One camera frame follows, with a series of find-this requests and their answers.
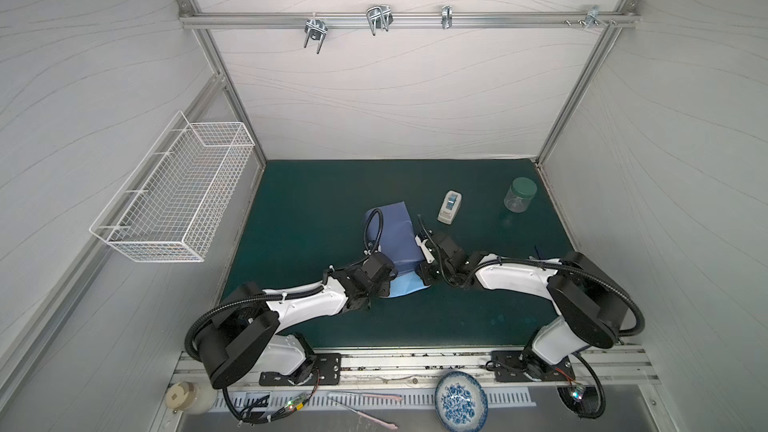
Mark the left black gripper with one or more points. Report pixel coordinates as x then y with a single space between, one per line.
385 286

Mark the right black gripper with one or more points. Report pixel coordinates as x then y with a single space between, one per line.
429 267

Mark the light blue wrapping paper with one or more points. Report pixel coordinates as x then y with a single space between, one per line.
398 243

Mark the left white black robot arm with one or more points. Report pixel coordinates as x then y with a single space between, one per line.
243 332

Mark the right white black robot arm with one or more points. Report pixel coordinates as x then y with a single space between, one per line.
592 310

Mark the green table mat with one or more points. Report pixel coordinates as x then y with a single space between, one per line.
308 215

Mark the green lid clear jar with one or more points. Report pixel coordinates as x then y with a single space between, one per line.
520 194

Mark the blue white patterned plate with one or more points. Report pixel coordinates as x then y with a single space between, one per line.
461 403

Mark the white round container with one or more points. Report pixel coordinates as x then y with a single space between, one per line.
190 397

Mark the left metal hook clamp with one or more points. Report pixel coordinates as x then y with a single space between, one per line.
315 31

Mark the metal hook clamp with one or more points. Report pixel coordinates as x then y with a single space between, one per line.
315 31
379 17

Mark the middle metal hook clamp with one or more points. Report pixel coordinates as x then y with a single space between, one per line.
379 17

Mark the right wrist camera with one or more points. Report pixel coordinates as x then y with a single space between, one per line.
423 245

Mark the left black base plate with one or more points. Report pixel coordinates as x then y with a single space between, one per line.
322 369

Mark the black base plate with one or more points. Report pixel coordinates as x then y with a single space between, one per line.
517 366
322 369

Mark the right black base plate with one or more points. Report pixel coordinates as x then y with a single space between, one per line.
517 366

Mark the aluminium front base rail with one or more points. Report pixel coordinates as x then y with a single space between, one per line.
421 366

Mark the white wire basket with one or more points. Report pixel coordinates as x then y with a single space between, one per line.
169 208

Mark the aluminium top cross rail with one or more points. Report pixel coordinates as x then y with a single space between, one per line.
401 20

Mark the small metal ring clamp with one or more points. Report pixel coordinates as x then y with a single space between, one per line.
446 17

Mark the right metal bracket clamp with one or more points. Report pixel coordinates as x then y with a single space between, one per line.
592 19

